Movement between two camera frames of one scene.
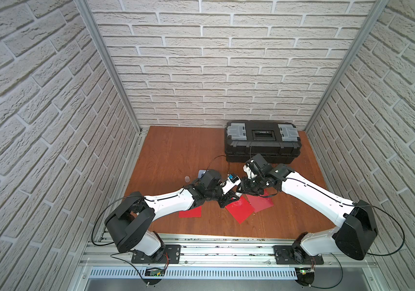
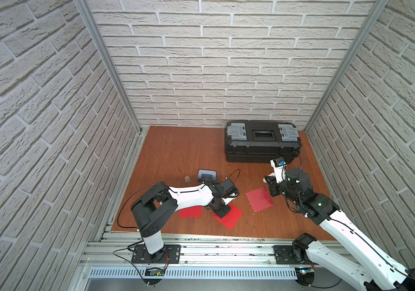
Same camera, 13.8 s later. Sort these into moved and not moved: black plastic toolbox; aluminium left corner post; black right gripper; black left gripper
Moved: black right gripper; black left gripper
Not moved: black plastic toolbox; aluminium left corner post
